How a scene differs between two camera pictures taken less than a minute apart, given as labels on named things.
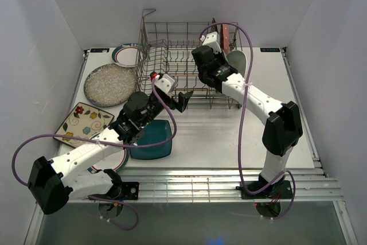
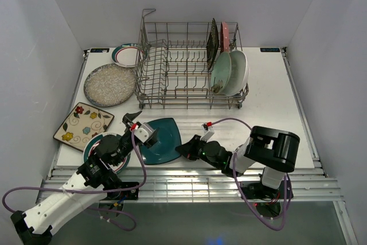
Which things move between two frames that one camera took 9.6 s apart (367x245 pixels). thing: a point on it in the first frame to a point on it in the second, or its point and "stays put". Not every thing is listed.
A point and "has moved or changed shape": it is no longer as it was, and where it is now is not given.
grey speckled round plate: [109, 85] stays put
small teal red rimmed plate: [129, 54] stays put
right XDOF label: [270, 50] stays put
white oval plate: [238, 59] stays put
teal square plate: [157, 131] has moved or changed shape
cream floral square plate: [84, 121] stays put
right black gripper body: [220, 58] to [198, 148]
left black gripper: [183, 100] to [128, 117]
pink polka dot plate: [225, 38] stays put
